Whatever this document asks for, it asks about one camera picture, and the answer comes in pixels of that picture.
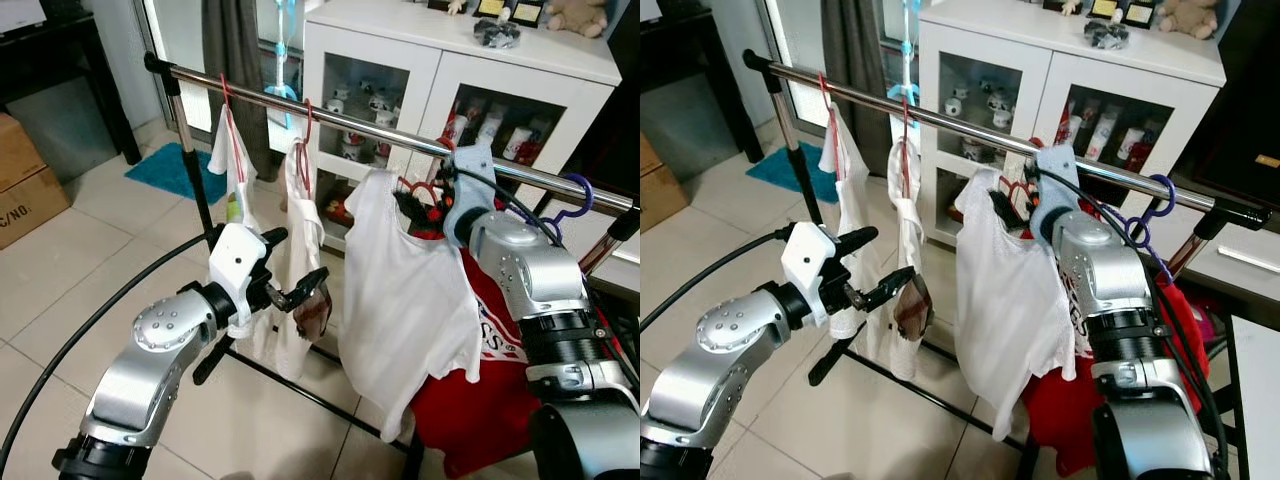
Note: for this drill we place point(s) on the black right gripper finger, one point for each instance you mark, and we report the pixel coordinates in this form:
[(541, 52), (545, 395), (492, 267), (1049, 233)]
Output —
[(1005, 208), (410, 210)]

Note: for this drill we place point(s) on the white shirt dark lettering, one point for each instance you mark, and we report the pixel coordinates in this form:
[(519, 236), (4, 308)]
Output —
[(400, 300), (1010, 300)]

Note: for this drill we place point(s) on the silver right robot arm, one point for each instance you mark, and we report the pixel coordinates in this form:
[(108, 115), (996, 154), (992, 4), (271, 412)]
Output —
[(1100, 270), (530, 270)]

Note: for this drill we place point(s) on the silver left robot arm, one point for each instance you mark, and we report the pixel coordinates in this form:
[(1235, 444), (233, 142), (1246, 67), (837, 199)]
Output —
[(730, 350), (150, 350)]

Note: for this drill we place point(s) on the thin red clothes hanger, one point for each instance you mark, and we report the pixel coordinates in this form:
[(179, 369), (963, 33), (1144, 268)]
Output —
[(307, 150), (906, 150), (830, 125), (230, 125)]

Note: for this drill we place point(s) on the purple clothes hanger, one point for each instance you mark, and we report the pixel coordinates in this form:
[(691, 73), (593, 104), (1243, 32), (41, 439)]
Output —
[(585, 195), (1168, 195)]

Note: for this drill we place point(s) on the white shirt brown print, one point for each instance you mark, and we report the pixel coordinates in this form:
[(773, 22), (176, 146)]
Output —
[(300, 230), (905, 230)]

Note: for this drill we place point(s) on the small white printed shirt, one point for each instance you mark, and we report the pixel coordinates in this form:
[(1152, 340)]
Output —
[(225, 150), (845, 170)]

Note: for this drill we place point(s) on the teal floor mat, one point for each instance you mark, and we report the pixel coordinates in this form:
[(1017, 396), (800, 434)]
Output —
[(790, 170), (170, 170)]

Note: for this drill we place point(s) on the silver black clothes rack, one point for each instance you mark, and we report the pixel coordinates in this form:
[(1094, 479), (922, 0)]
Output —
[(950, 117), (350, 121)]

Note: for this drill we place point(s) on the white glass-door cabinet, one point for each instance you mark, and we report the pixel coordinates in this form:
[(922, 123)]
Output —
[(440, 70), (1060, 70)]

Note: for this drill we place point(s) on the red shirt triangle logo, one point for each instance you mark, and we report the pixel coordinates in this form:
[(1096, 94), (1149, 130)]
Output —
[(1050, 420), (480, 400)]

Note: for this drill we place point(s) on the glass ashtray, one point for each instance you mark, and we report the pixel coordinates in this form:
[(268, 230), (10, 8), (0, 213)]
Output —
[(497, 33), (1107, 35)]

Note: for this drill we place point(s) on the printed brown cardboard box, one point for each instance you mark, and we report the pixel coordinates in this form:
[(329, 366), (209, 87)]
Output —
[(25, 190), (660, 190)]

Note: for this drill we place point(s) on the small beige figurine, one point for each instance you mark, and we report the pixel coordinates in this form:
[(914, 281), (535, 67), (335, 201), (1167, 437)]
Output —
[(457, 6), (1071, 6)]

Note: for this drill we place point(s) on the black glossy cabinet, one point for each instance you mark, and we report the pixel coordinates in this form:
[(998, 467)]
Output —
[(615, 80), (1240, 90)]

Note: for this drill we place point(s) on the brown plush toy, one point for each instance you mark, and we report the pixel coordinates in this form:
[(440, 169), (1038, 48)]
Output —
[(1188, 15), (575, 15)]

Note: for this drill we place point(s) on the black side table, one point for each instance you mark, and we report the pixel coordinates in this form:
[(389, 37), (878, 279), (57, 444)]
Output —
[(690, 50), (50, 60)]

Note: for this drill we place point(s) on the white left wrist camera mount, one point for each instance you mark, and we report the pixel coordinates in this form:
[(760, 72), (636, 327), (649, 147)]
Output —
[(805, 262), (232, 265)]

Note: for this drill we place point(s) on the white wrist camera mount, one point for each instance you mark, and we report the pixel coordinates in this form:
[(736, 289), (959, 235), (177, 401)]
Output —
[(470, 190), (232, 265), (805, 262), (1052, 185)]

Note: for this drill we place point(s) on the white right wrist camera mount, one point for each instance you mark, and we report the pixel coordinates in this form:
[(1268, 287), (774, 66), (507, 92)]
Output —
[(470, 190), (1052, 185)]

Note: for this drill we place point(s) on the small black picture frame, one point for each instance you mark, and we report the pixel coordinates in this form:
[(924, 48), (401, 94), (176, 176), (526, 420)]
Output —
[(526, 12), (490, 8), (1103, 8), (1140, 12)]

